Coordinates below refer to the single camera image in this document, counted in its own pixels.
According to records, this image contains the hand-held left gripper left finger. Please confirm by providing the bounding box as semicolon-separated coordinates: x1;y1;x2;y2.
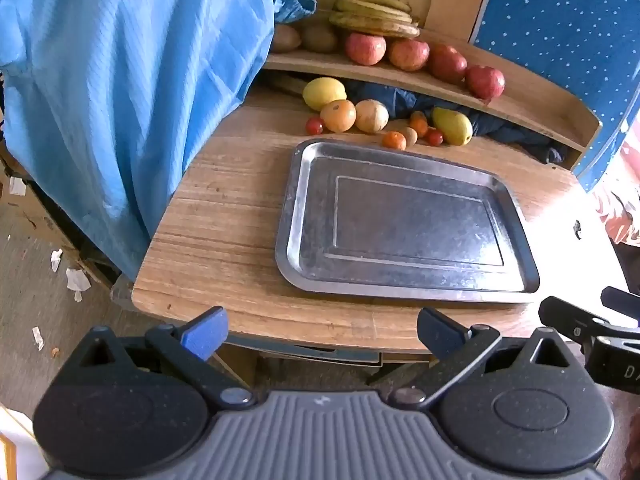
70;306;256;407

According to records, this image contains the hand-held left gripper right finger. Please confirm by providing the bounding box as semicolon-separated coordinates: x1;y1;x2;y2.
387;307;576;408

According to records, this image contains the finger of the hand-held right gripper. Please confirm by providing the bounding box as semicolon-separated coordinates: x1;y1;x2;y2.
601;286;640;322
539;296;608;346

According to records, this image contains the metal tray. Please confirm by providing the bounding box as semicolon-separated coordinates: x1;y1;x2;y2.
275;138;541;304

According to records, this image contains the beige striped pepino melon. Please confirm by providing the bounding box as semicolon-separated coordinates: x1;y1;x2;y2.
354;99;389;134

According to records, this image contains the yellow lemon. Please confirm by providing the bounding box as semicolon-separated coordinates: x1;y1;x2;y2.
302;77;347;112

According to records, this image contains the floral cloth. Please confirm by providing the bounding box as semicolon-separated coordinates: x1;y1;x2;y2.
592;125;640;246

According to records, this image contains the dark blue quilted jacket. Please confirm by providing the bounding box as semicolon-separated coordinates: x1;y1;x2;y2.
345;80;563;163

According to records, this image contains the yellow-green pear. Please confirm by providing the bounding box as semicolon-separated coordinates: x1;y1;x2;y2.
432;107;473;146

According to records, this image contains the curved wooden shelf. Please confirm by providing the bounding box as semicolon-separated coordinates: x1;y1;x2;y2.
262;7;603;171

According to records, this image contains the white yellow box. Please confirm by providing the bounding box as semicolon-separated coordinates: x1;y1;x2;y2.
0;405;48;480

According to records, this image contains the orange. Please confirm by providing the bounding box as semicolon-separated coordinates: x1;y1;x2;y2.
320;99;357;133

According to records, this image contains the red apple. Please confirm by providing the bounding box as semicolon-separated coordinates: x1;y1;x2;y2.
345;32;387;66
465;65;506;100
426;44;469;84
388;39;431;72

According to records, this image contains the light blue striped cloth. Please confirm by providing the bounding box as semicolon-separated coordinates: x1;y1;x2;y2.
0;0;317;281

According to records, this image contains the blue white-dotted cloth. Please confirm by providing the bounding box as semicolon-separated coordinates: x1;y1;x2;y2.
470;0;640;193

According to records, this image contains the large brown kiwi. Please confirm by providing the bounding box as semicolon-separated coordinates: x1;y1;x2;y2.
300;22;338;54
270;24;302;54

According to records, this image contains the banana bunch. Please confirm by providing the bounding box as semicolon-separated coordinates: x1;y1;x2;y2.
328;0;421;39

